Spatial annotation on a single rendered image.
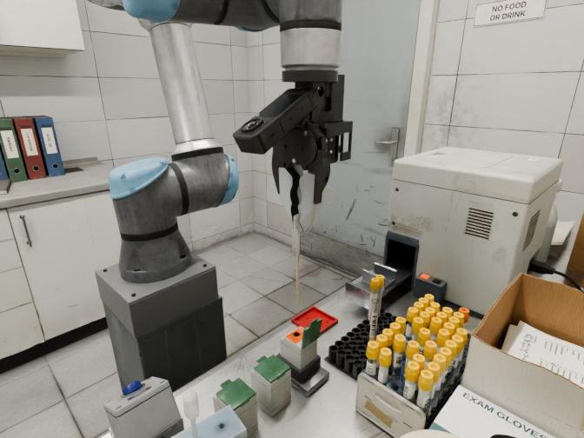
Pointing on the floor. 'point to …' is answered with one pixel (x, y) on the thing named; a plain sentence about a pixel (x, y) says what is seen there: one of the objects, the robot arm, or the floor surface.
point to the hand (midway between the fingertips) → (297, 223)
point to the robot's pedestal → (170, 347)
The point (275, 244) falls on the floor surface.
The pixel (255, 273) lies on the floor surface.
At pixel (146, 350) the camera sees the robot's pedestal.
